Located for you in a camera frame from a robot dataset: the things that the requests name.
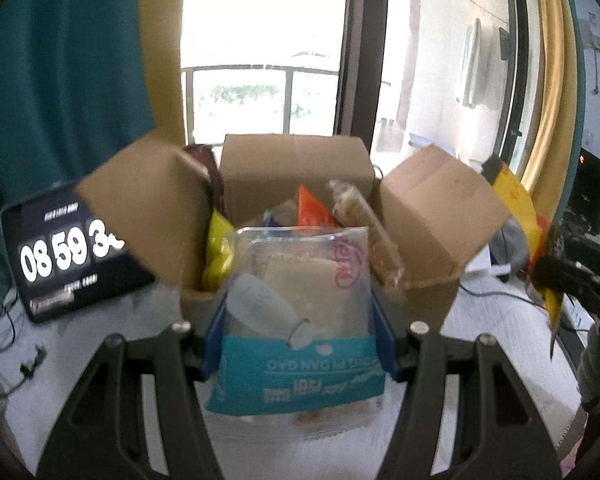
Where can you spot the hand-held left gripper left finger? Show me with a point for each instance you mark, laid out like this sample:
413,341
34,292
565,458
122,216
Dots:
211,355

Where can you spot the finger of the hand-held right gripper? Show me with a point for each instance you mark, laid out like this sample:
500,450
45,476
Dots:
555,274

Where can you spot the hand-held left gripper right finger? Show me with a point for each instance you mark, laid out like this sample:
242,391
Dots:
387,355

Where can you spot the yellow snack packet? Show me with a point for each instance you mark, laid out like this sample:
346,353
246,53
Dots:
217,250

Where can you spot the clear blue cake packet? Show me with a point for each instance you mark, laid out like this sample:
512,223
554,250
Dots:
300,280

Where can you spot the clear cookie packet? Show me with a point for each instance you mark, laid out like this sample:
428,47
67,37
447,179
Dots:
365,220

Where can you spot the orange snack packet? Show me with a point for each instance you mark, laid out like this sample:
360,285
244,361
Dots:
312,210

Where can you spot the dark brown snack packet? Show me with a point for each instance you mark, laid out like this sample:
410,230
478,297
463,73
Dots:
205,170

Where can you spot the cardboard box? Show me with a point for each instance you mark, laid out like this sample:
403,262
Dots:
290,170

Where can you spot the grey bag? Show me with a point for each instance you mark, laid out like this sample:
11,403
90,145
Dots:
510,245

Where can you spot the white paper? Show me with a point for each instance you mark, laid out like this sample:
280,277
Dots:
485,262

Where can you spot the black monitor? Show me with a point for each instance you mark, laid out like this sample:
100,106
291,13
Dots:
592,190

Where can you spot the black tablet clock display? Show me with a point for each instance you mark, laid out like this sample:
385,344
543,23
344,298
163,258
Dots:
80,260

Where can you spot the yellow curtain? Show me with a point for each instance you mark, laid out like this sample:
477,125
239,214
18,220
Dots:
162,60
550,85

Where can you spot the teal curtain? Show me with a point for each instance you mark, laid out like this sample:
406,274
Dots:
577,60
55,85

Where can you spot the hanging pale garment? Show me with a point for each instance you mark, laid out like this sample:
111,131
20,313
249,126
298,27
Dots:
475,65

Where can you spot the black balcony railing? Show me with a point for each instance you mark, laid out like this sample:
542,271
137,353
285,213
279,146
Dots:
287,105

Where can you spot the black window frame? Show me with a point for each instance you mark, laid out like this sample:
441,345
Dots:
360,50

